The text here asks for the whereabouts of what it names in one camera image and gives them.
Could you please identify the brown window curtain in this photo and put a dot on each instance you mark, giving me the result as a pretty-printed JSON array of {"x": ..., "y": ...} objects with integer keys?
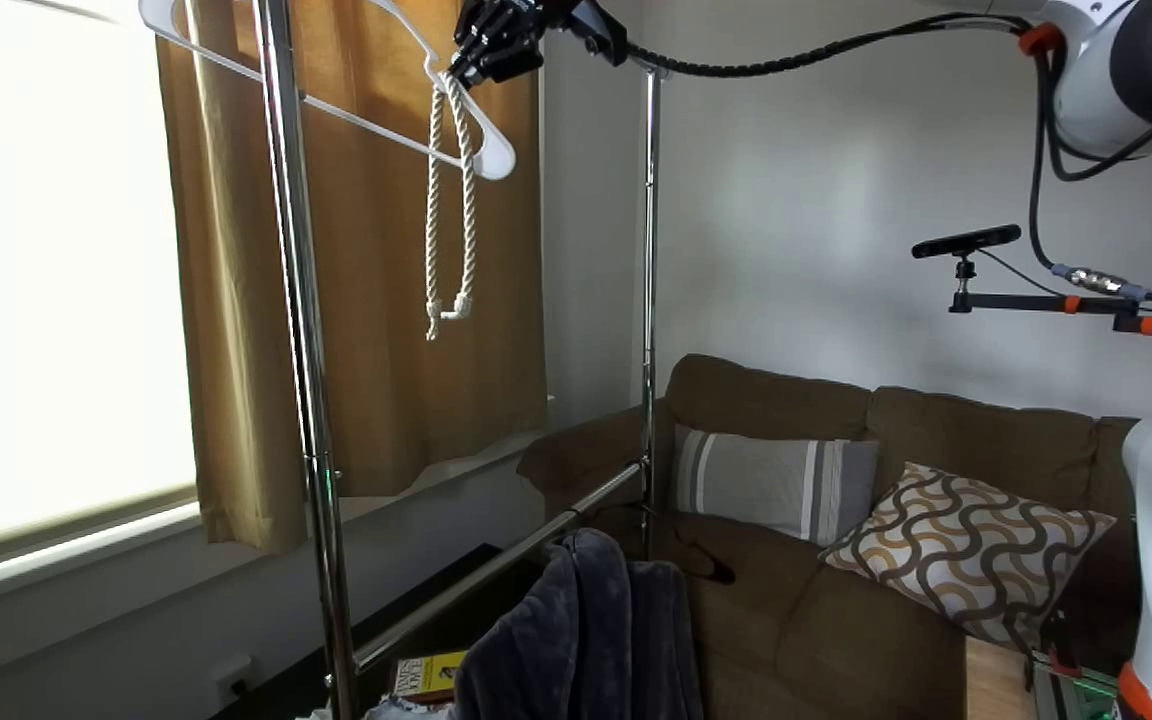
[{"x": 376, "y": 333}]

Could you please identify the brown wave pattern pillow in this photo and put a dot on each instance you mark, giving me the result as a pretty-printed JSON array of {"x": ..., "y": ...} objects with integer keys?
[{"x": 960, "y": 555}]

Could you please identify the black camera stand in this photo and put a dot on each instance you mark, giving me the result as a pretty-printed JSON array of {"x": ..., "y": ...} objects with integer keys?
[{"x": 1069, "y": 305}]

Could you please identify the bright window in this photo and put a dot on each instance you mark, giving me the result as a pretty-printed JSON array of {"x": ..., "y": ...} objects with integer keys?
[{"x": 59, "y": 267}]

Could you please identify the chrome clothes rack frame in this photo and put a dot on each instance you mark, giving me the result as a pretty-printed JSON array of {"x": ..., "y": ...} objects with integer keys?
[{"x": 300, "y": 333}]

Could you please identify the dark clothes pile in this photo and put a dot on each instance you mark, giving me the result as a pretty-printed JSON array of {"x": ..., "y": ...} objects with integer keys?
[{"x": 578, "y": 643}]

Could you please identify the white coat hanger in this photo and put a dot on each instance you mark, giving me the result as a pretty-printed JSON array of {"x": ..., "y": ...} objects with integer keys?
[{"x": 498, "y": 155}]

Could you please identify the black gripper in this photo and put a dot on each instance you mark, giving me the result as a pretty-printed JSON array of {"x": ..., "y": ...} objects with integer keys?
[{"x": 523, "y": 26}]

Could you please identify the grey striped pillow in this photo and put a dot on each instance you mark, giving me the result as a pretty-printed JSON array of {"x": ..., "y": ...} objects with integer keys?
[{"x": 771, "y": 480}]

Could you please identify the brown sofa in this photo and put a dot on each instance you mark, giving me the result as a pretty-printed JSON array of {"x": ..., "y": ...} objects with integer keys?
[{"x": 791, "y": 627}]

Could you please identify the yellow book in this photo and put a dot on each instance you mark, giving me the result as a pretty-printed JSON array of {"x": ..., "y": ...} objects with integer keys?
[{"x": 430, "y": 677}]

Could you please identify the wooden side table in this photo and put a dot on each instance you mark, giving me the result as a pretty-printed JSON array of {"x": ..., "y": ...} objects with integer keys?
[{"x": 997, "y": 683}]

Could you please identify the chrome bottom railing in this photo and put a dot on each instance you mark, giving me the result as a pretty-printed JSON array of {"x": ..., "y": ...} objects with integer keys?
[{"x": 498, "y": 567}]

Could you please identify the black stereo camera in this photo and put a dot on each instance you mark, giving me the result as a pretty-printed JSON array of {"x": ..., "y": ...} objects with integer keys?
[{"x": 965, "y": 241}]

